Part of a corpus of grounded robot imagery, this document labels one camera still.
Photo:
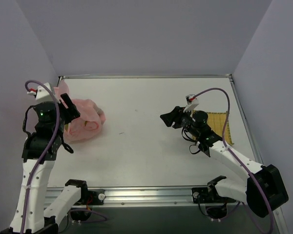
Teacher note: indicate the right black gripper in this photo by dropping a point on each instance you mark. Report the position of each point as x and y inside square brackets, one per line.
[179, 118]

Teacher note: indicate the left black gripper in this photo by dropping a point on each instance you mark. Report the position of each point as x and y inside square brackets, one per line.
[69, 107]

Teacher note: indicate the pink plastic bag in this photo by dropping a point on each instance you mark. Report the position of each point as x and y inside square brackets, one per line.
[88, 125]

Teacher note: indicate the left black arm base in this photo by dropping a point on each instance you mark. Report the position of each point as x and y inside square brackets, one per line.
[93, 198]

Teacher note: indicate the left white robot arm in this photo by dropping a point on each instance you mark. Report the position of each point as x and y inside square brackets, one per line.
[39, 156]

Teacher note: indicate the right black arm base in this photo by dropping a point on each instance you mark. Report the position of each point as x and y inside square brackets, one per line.
[210, 204]

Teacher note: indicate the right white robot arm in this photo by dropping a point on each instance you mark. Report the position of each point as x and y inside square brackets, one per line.
[261, 187]

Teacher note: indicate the yellow bamboo mat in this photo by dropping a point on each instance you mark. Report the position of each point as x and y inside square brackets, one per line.
[216, 121]

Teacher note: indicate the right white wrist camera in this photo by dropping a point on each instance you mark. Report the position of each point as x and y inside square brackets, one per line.
[192, 103]

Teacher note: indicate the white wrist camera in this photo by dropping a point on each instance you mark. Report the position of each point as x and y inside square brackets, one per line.
[192, 103]
[41, 94]

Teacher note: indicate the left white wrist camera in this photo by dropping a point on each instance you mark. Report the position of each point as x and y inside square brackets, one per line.
[41, 94]

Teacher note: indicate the aluminium front rail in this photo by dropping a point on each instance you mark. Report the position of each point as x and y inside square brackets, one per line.
[121, 197]

